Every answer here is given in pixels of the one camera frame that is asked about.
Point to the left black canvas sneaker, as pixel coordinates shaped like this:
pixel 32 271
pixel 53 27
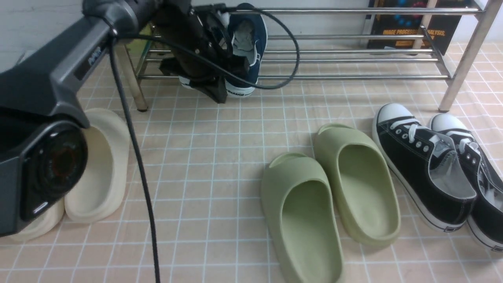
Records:
pixel 427 164

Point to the left green foam slide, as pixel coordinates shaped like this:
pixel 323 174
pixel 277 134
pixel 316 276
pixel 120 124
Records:
pixel 299 211

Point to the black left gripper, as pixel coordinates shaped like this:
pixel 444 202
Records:
pixel 200 45

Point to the silver metal shoe rack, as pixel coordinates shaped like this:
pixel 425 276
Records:
pixel 424 50

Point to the right cream foam slide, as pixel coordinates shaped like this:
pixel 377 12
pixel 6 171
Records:
pixel 101 189

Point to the right green foam slide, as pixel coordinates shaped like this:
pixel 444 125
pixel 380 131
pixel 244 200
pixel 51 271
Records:
pixel 361 183

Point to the cream foam slide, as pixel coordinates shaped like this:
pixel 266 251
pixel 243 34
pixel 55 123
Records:
pixel 101 189
pixel 42 224

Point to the black canvas sneaker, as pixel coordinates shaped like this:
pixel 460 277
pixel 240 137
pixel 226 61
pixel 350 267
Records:
pixel 427 164
pixel 486 218

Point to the right black canvas sneaker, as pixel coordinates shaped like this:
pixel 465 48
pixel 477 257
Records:
pixel 486 218

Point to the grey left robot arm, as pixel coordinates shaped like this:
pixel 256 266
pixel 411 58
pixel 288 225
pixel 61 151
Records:
pixel 43 150

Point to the dark book with orange text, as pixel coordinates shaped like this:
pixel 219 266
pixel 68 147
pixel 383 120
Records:
pixel 441 28

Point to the navy canvas sneaker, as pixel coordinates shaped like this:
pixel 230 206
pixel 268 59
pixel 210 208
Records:
pixel 249 37
pixel 188 81

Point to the green foam slide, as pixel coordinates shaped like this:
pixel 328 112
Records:
pixel 361 183
pixel 299 211

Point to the left cream foam slide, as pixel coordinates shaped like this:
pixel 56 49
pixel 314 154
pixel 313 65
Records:
pixel 42 224

